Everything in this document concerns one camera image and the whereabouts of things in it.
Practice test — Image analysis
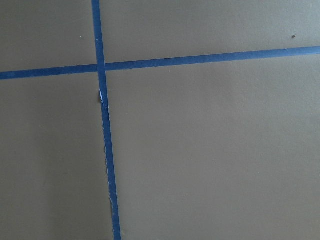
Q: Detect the brown paper table cover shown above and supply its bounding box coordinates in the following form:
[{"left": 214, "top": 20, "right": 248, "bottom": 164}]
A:
[{"left": 0, "top": 0, "right": 320, "bottom": 240}]

